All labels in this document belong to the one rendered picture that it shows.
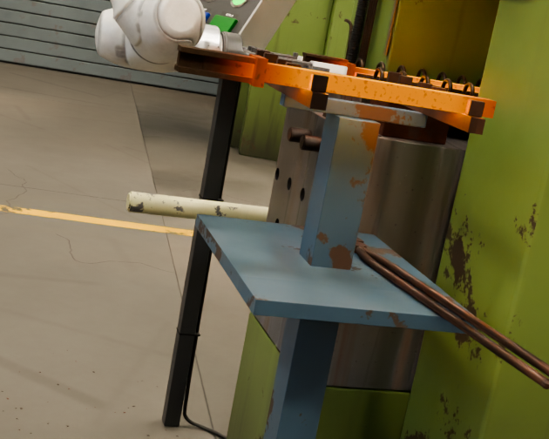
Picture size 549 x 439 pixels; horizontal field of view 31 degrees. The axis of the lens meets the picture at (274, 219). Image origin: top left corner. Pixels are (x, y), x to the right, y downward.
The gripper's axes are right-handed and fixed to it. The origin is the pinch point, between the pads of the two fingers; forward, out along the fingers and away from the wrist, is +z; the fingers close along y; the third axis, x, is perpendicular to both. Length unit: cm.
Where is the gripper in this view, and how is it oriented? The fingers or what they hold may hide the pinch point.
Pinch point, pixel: (323, 70)
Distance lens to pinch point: 184.7
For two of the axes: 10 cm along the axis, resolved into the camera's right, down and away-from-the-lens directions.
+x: 1.8, -9.6, -2.2
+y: 2.7, 2.6, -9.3
